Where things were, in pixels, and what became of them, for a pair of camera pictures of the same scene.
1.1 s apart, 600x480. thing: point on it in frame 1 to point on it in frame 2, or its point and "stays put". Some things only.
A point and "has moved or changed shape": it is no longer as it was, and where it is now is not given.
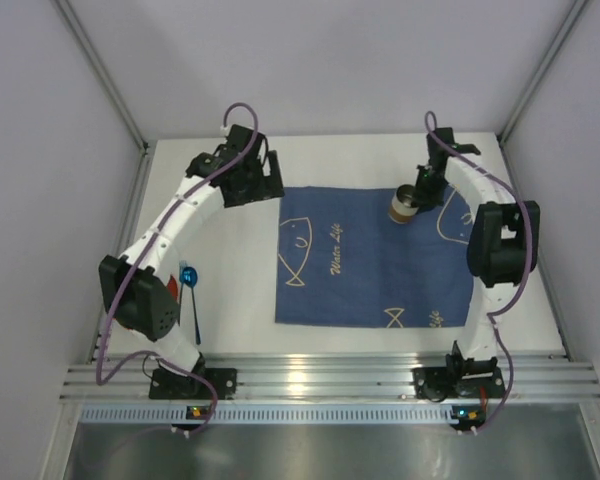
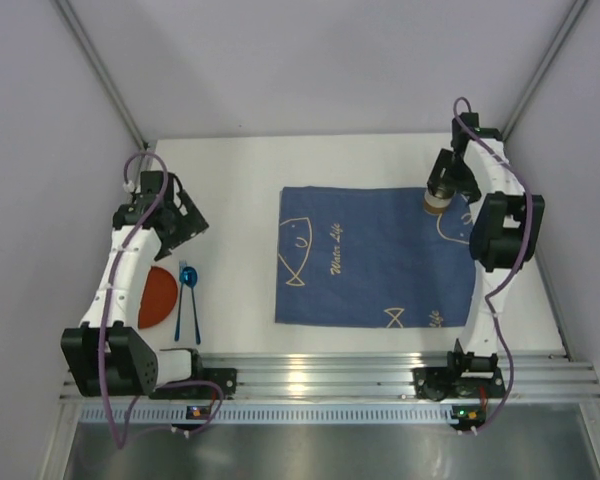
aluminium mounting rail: (331, 377) stays put
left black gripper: (259, 187) to (181, 230)
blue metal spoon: (190, 278) stays put
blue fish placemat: (344, 261) stays put
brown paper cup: (401, 210) has moved or changed shape
